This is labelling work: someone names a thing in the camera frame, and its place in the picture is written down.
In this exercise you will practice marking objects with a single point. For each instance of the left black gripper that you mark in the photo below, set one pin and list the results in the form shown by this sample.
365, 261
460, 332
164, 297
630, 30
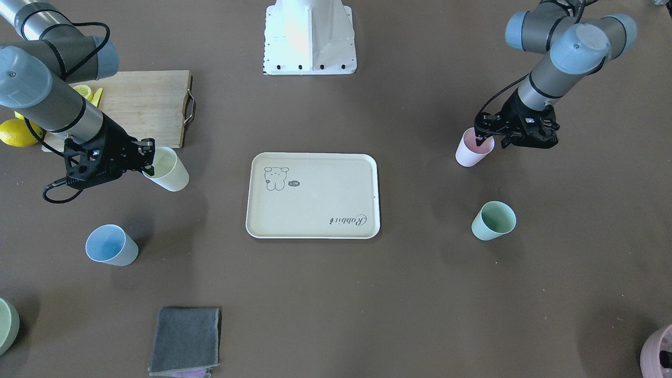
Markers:
510, 116

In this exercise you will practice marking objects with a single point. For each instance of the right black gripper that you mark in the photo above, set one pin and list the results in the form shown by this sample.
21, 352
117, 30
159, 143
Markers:
116, 143

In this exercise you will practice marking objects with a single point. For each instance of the pink cup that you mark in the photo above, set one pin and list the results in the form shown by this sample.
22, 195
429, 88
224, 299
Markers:
468, 153

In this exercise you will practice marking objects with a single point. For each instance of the cream yellow cup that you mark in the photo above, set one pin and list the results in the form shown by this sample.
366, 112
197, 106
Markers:
169, 171

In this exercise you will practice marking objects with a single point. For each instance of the green cup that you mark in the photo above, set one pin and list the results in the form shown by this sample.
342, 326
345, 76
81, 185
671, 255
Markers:
494, 220

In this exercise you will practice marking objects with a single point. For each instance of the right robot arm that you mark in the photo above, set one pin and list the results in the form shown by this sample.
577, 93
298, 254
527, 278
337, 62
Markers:
35, 81

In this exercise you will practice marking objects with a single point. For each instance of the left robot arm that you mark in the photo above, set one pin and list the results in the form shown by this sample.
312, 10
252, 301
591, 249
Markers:
572, 48

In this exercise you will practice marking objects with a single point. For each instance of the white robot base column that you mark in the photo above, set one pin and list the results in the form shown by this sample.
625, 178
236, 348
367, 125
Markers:
309, 38

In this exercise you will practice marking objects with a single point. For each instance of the cream rabbit tray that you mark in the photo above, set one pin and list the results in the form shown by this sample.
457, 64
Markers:
313, 196

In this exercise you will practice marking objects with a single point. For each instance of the bamboo cutting board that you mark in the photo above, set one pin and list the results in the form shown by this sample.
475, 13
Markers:
148, 104

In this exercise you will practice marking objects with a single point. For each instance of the blue cup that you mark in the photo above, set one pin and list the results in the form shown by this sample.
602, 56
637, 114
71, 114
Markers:
110, 244

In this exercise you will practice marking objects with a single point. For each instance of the yellow toy knife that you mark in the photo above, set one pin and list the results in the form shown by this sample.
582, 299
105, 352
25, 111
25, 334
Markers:
97, 97

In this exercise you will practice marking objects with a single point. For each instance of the lemon slice upper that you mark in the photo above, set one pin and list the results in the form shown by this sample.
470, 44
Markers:
85, 91

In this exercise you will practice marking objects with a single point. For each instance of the whole lemon outer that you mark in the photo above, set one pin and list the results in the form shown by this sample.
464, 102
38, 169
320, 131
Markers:
15, 133

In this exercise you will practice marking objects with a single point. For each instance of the grey folded cloth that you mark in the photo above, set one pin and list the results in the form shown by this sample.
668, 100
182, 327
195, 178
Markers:
186, 342

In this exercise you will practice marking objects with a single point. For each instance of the green bowl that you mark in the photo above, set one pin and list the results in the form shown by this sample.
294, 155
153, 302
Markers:
10, 323

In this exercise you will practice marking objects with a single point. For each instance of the pink bowl with ice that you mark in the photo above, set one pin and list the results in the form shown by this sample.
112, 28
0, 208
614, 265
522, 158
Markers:
655, 354

